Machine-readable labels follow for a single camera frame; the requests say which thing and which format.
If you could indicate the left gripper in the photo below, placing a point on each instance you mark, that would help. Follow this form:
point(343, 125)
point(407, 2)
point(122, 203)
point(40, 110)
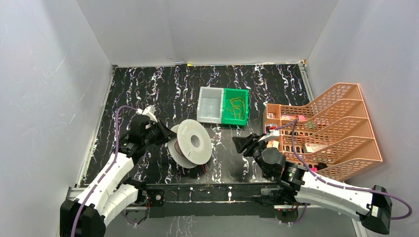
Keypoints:
point(159, 131)

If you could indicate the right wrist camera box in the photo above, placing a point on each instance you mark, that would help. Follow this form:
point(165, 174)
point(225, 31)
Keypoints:
point(272, 133)

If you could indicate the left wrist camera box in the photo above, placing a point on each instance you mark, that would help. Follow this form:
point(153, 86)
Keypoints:
point(150, 112)

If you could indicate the white cable spool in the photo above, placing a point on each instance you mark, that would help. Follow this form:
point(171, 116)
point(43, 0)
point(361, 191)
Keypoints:
point(192, 147)

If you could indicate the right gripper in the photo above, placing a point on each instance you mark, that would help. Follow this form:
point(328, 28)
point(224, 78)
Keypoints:
point(240, 142)

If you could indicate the white plastic bin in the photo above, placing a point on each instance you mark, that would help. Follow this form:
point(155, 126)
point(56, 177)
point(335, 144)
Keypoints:
point(209, 109)

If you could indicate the green plastic bin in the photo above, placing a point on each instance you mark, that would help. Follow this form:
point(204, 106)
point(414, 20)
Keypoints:
point(235, 109)

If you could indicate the orange desk organizer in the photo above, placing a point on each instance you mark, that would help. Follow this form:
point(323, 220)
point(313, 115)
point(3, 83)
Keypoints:
point(333, 133)

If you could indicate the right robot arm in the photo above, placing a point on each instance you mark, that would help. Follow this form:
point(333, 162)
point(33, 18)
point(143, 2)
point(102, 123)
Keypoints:
point(372, 207)

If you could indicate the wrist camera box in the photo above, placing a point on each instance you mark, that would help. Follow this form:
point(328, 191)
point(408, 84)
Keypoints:
point(272, 133)
point(150, 112)

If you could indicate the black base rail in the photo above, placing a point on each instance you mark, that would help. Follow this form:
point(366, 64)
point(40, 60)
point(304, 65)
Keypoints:
point(227, 199)

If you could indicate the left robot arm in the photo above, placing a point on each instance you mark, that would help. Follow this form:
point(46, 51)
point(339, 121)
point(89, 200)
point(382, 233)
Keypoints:
point(89, 214)

